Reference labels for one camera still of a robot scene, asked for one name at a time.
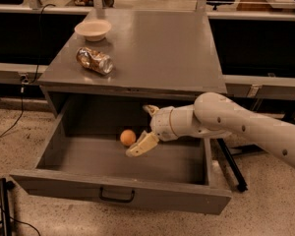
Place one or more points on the orange round can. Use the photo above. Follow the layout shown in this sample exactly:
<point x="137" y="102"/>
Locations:
<point x="128" y="137"/>

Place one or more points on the grey bench rail right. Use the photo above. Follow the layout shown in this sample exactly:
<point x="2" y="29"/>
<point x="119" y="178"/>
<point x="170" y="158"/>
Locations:
<point x="260" y="87"/>

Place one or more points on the black stand at lower left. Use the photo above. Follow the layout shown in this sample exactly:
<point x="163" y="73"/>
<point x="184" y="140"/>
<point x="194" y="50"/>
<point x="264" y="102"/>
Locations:
<point x="5" y="217"/>

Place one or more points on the black drawer handle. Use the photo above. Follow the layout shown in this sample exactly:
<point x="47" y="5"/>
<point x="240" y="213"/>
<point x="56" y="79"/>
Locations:
<point x="116" y="195"/>

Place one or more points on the crushed shiny drink can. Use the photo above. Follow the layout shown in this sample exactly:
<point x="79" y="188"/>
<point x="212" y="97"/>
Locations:
<point x="94" y="60"/>

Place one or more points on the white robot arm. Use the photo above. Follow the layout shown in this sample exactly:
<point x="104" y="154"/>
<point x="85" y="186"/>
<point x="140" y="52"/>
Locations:
<point x="214" y="116"/>

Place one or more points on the grey bench rail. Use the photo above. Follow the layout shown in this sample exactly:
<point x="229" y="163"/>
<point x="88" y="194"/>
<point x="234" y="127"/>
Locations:
<point x="16" y="74"/>
<point x="260" y="87"/>

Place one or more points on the grey cabinet with counter top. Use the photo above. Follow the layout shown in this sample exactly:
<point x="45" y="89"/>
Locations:
<point x="159" y="57"/>

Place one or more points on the open grey top drawer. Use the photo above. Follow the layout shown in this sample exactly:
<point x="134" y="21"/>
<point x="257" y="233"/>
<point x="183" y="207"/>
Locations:
<point x="83" y="153"/>

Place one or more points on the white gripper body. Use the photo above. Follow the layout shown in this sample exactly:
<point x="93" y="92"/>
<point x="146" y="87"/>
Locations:
<point x="161" y="123"/>

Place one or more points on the beige paper bowl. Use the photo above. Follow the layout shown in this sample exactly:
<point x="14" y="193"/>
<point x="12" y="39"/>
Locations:
<point x="93" y="30"/>

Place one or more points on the grey bench rail left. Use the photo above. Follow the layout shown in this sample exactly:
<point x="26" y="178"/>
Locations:
<point x="16" y="74"/>

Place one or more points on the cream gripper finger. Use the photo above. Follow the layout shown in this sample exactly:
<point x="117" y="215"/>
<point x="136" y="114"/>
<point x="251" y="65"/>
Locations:
<point x="150" y="109"/>
<point x="144" y="143"/>

